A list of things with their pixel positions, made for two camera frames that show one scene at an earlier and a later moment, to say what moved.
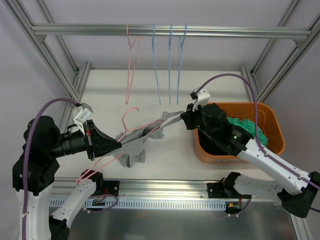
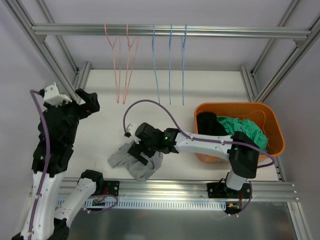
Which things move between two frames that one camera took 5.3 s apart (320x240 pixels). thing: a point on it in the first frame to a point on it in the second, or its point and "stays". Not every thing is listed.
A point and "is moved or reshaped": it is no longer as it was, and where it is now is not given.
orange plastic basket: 266,115 stays
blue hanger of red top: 180,46 is moved or reshaped
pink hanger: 128,134 to 116,54
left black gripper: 90,139 to 81,103
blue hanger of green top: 170,55 stays
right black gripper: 189,117 to 139,151
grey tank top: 132,142 is moved or reshaped
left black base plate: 111,187 stays
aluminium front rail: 171,190 stays
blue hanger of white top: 154,52 stays
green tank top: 249,126 stays
